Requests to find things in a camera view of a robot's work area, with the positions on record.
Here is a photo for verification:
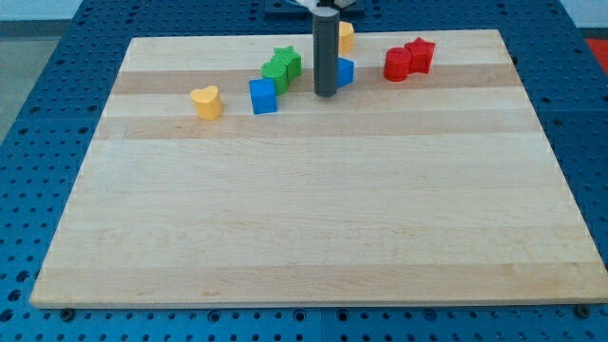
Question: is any yellow heart block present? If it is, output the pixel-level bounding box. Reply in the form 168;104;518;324
190;85;223;121

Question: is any red cylinder block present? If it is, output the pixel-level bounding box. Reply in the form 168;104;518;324
383;47;411;82

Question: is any blue cube block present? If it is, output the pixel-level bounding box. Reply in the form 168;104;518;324
249;78;277;115

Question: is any red star block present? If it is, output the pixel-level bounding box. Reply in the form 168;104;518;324
404;37;436;74

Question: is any blue block behind pusher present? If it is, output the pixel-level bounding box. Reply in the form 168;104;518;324
337;58;354;87

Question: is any green star block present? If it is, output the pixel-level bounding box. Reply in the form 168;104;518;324
273;46;302;83

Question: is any yellow block behind pusher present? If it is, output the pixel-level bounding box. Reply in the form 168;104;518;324
338;21;355;55

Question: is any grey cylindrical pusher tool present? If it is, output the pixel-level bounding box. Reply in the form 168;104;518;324
312;7;340;98

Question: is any green cylinder block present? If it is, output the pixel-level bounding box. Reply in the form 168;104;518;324
260;60;289;95

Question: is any wooden board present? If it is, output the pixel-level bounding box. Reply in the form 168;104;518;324
30;29;607;309

